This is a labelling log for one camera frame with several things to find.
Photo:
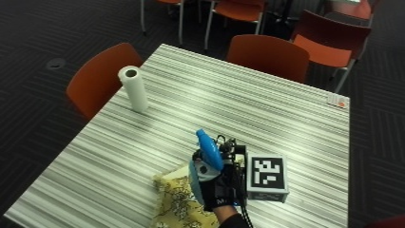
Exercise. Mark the blue and white spray bottle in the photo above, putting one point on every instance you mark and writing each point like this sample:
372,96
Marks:
209,152

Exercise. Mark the orange chair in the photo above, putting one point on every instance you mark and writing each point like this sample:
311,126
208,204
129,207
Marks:
329,38
171,1
269,57
352,8
99,80
239,9

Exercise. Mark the yellow patterned cloth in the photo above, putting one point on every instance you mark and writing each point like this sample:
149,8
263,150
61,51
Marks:
179,199

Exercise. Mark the round floor socket cover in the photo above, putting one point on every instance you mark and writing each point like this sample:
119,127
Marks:
55,63

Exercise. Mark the white marker cube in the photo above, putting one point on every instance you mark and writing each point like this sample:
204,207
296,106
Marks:
267,172

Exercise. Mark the white and orange card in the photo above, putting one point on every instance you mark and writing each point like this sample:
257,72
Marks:
337,101

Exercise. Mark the white paper roll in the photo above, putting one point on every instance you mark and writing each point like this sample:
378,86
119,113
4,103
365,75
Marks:
135,90

